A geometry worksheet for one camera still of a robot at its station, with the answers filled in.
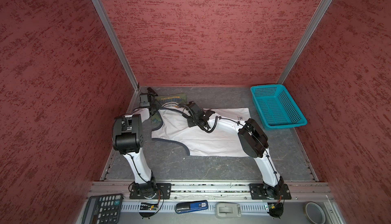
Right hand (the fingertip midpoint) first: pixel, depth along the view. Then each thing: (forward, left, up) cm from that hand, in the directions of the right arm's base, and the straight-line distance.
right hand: (190, 123), depth 95 cm
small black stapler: (+30, +30, 0) cm, 43 cm away
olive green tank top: (+23, +9, -2) cm, 25 cm away
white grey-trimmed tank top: (0, +10, -2) cm, 10 cm away
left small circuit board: (-43, +21, -7) cm, 48 cm away
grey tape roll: (-48, -60, -6) cm, 77 cm away
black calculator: (-44, +39, -2) cm, 59 cm away
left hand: (+13, +22, +1) cm, 25 cm away
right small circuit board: (-45, -40, -6) cm, 60 cm away
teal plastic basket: (+14, -63, -6) cm, 65 cm away
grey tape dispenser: (-46, -18, -3) cm, 49 cm away
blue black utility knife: (-44, +2, +1) cm, 44 cm away
